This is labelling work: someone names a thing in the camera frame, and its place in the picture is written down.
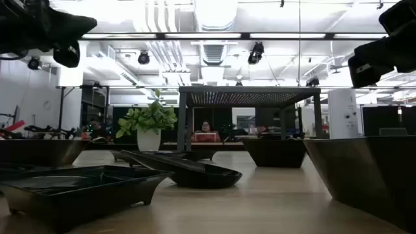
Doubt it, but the black room divider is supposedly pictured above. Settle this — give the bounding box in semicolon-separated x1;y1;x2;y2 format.
362;105;416;137

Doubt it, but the silver round air duct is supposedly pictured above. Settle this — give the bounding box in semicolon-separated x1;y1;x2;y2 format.
193;0;239;33

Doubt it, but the white square column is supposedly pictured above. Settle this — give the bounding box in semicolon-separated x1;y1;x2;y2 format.
327;88;360;140

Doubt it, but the red bar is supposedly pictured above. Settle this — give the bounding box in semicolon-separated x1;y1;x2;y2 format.
3;119;26;133

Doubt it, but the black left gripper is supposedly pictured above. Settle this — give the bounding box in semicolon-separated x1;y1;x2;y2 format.
0;0;98;68

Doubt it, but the grey perforated metal shelf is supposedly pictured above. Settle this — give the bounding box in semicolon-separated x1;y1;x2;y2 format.
177;85;323;153

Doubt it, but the black square footed plate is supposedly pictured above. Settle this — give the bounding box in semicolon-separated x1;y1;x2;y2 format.
110;149;131;163
0;164;175;233
139;151;187;164
181;149;218;162

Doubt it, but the black workbench equipment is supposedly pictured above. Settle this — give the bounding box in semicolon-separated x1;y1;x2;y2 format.
24;124;79;140

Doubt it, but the black teardrop shaped plate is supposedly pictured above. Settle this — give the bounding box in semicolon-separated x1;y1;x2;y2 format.
122;149;243;190
0;162;58;175

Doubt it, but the person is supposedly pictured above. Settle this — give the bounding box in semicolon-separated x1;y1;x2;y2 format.
248;124;271;138
81;116;113;144
191;120;222;143

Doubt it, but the green plant in white pot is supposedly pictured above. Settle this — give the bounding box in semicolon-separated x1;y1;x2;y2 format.
115;88;179;153

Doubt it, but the black overhead light beam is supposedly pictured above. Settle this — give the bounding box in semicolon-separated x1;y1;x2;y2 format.
79;31;391;41

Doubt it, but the black metal rack frame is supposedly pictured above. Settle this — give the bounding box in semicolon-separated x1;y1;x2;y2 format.
55;84;111;131

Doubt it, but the thin vertical hanging rod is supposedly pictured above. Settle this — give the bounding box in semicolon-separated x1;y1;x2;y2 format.
298;0;302;87

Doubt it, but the black table frame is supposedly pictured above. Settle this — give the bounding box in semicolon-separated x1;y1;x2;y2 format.
84;141;248;152

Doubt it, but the grey green office chair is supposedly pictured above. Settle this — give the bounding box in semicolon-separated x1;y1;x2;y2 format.
378;127;409;137

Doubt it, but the black deep square bowl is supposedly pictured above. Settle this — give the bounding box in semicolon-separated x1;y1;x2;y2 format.
0;138;91;168
303;135;416;233
242;138;307;168

